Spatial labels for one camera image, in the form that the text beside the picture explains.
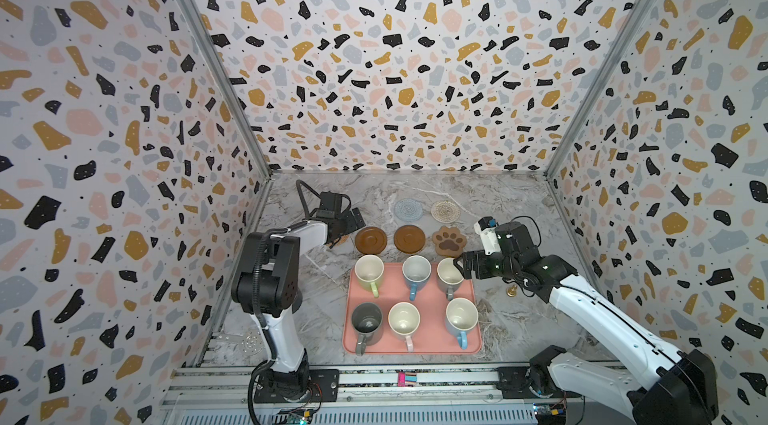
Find dark brown wooden coaster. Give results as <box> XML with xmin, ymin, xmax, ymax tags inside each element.
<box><xmin>355</xmin><ymin>227</ymin><xmax>388</xmax><ymax>255</ymax></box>

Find cork paw coaster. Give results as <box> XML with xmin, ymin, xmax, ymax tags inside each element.
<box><xmin>431</xmin><ymin>226</ymin><xmax>467</xmax><ymax>258</ymax></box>

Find light blue woven coaster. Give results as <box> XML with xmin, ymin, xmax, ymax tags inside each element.
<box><xmin>393</xmin><ymin>198</ymin><xmax>424</xmax><ymax>223</ymax></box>

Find light brown wooden coaster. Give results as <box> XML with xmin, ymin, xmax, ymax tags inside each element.
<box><xmin>393</xmin><ymin>225</ymin><xmax>426</xmax><ymax>254</ymax></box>

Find multicolour woven coaster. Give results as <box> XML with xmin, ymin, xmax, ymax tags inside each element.
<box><xmin>430</xmin><ymin>200</ymin><xmax>462</xmax><ymax>224</ymax></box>

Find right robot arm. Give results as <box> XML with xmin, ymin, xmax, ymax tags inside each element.
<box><xmin>453</xmin><ymin>217</ymin><xmax>719</xmax><ymax>424</ymax></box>

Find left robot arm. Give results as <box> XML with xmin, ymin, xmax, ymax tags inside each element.
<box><xmin>230</xmin><ymin>180</ymin><xmax>365</xmax><ymax>402</ymax></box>

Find grey mug back right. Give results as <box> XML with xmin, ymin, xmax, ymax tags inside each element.
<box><xmin>436</xmin><ymin>257</ymin><xmax>464</xmax><ymax>301</ymax></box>

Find green mug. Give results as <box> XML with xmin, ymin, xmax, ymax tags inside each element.
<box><xmin>354</xmin><ymin>255</ymin><xmax>385</xmax><ymax>298</ymax></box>

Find blue mug back middle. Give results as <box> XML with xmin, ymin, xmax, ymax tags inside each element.
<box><xmin>402</xmin><ymin>255</ymin><xmax>432</xmax><ymax>301</ymax></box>

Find pink tray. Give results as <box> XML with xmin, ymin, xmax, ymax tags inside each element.
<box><xmin>342</xmin><ymin>262</ymin><xmax>483</xmax><ymax>355</ymax></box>

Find dark grey mug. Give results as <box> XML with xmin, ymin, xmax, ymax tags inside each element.
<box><xmin>351</xmin><ymin>302</ymin><xmax>384</xmax><ymax>356</ymax></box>

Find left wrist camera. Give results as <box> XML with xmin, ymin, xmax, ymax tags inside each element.
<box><xmin>317</xmin><ymin>192</ymin><xmax>351</xmax><ymax>218</ymax></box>

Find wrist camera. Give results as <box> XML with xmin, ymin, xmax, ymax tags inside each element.
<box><xmin>474</xmin><ymin>216</ymin><xmax>501</xmax><ymax>256</ymax></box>
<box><xmin>317</xmin><ymin>192</ymin><xmax>351</xmax><ymax>218</ymax></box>

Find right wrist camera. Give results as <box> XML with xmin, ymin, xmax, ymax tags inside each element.
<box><xmin>474</xmin><ymin>216</ymin><xmax>501</xmax><ymax>256</ymax></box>

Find pink handled cream mug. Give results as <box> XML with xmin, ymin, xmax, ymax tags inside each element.
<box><xmin>388</xmin><ymin>302</ymin><xmax>421</xmax><ymax>353</ymax></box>

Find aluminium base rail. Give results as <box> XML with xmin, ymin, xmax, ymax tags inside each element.
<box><xmin>152</xmin><ymin>362</ymin><xmax>631</xmax><ymax>424</ymax></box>

